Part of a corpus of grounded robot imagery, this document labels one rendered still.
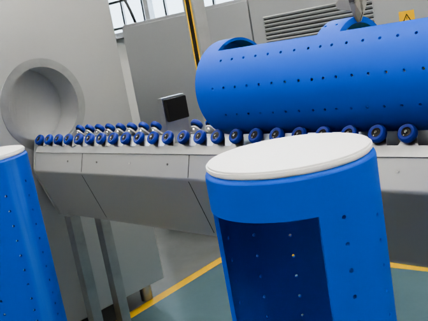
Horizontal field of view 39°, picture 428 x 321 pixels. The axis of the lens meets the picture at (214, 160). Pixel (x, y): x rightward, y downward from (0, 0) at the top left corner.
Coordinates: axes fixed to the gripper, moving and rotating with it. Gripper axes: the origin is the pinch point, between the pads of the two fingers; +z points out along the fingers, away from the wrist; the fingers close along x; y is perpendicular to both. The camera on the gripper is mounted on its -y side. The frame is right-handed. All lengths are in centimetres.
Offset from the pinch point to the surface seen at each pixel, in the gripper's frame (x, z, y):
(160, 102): 5, 16, 75
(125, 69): -238, 10, 412
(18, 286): 67, 55, 75
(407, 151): 11.5, 30.9, -14.3
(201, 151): 12, 31, 52
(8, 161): 61, 21, 75
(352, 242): 60, 33, -30
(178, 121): 0, 24, 74
